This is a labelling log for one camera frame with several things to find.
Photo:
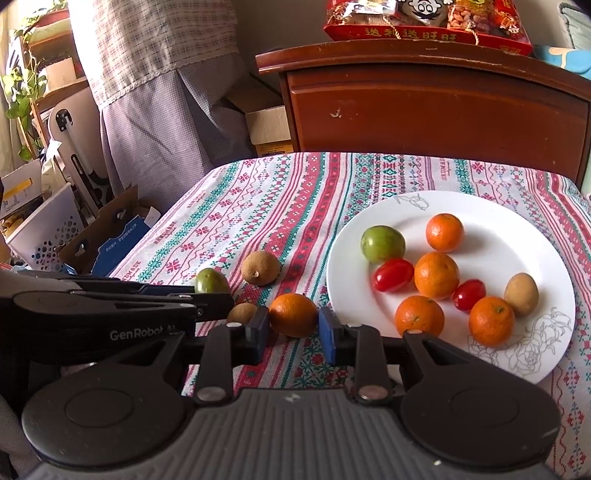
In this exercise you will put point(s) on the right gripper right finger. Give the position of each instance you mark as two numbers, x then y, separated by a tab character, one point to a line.
358	346

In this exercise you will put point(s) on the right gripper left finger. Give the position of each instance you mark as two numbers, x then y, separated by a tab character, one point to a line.
225	347

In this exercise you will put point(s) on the brown longan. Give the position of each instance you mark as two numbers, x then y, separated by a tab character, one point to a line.
522	294
242	313
260	268

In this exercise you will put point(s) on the green fruit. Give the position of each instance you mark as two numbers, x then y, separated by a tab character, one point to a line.
209	280
381	243

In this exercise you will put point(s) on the red cherry tomato large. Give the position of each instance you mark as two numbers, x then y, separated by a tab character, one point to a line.
393	275

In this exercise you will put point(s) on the red cherry tomato small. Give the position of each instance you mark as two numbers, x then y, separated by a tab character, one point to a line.
468	294

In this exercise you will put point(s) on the mandarin orange hidden front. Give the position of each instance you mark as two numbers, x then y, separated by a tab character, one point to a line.
491	321

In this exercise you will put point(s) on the mandarin orange top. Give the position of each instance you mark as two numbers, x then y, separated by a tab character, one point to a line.
445	232

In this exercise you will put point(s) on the white perforated basket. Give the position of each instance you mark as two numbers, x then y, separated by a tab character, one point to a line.
38	240

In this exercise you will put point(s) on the patterned striped tablecloth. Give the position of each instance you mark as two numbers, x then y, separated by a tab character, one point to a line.
294	223

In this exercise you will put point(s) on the white floral plate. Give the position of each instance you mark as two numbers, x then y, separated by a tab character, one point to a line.
472	272

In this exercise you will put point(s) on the open cardboard box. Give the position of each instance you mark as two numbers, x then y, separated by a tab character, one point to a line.
265	115

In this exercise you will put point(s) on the green potted plant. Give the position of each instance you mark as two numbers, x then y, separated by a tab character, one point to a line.
23	84

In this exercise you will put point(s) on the checkered grey curtain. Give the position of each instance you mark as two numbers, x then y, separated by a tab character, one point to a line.
158	72

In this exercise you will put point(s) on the dark wooden cabinet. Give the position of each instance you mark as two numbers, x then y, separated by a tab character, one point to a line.
431	98

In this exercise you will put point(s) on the red snack gift box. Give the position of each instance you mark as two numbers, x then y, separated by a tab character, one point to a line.
486	23

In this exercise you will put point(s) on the blue cartoon cushion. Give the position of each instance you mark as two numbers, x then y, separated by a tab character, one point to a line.
576	61

